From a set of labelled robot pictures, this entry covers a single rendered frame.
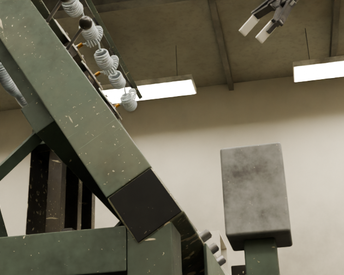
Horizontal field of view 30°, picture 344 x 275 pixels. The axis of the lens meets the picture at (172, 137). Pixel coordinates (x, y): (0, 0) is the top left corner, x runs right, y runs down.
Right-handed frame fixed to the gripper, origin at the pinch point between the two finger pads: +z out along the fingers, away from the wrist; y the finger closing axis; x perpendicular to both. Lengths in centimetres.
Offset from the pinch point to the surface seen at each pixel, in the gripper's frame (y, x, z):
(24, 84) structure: -32, 51, 55
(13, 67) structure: -27, 55, 53
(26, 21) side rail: -37, 61, 42
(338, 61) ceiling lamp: 370, -254, -108
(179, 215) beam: -84, 23, 49
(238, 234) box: -92, 16, 44
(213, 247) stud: -49, -11, 55
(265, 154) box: -84, 18, 29
